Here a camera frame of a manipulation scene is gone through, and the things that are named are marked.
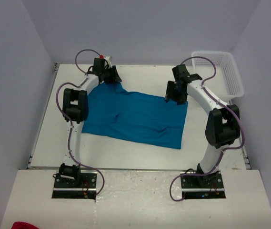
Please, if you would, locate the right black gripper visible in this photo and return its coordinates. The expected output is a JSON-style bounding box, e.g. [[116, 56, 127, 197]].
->
[[166, 81, 188, 106]]

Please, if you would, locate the blue t shirt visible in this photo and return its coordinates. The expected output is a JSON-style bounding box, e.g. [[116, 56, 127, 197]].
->
[[82, 83, 188, 149]]

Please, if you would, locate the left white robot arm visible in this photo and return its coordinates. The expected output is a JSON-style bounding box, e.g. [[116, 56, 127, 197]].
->
[[56, 55, 121, 187]]

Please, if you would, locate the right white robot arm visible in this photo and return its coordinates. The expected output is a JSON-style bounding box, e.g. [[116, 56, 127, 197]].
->
[[165, 64, 241, 187]]

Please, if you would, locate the white plastic basket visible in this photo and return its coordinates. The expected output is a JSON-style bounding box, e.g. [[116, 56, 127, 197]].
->
[[191, 51, 244, 102]]

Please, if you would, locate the red cloth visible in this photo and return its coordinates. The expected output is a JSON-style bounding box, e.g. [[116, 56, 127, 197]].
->
[[11, 221, 39, 229]]

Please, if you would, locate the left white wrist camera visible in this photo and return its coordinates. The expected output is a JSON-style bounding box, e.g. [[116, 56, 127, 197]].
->
[[99, 54, 112, 68]]

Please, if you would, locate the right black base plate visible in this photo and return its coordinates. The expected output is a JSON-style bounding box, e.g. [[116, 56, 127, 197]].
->
[[180, 171, 226, 200]]

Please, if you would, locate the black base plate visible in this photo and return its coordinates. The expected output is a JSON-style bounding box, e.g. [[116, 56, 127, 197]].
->
[[51, 170, 97, 200], [180, 171, 226, 200]]

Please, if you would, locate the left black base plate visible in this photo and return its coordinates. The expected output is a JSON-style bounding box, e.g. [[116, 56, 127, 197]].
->
[[51, 170, 97, 200]]

